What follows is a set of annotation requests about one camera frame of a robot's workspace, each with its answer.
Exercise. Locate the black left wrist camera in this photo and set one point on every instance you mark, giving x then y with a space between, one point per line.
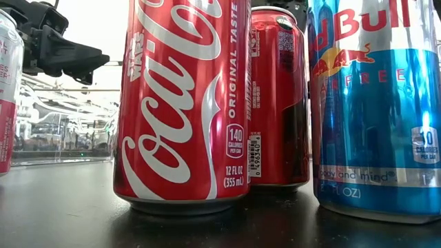
56 20

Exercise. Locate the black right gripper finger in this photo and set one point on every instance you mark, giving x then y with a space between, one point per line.
300 13

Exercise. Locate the red Coca-Cola can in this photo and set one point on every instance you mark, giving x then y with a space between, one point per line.
275 103

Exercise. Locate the clear plastic bin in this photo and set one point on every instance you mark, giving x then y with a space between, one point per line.
62 137

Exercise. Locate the thin horizontal ceiling pipe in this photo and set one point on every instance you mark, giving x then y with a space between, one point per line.
76 90

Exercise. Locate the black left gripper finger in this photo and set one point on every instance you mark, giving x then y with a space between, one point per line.
65 56
82 78

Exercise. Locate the blue silver Red Bull can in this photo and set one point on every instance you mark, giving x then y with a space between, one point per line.
379 120

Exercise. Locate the red Coca-Cola can Star Wars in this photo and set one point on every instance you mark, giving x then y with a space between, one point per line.
179 103

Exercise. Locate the white red strawberry soda can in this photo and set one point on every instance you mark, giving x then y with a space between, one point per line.
8 86

